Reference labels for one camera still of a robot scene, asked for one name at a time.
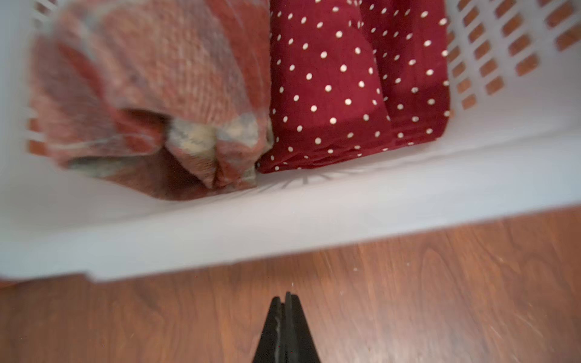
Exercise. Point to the red polka dot skirt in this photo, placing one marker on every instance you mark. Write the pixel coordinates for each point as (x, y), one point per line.
(355, 78)

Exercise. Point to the white plastic basket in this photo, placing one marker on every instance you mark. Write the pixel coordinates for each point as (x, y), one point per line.
(512, 146)

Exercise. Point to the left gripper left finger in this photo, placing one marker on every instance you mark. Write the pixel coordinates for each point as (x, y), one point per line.
(271, 346)

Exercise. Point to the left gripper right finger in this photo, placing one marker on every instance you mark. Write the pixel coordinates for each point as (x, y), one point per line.
(299, 346)

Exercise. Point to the red plaid skirt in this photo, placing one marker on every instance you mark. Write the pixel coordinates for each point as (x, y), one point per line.
(168, 98)

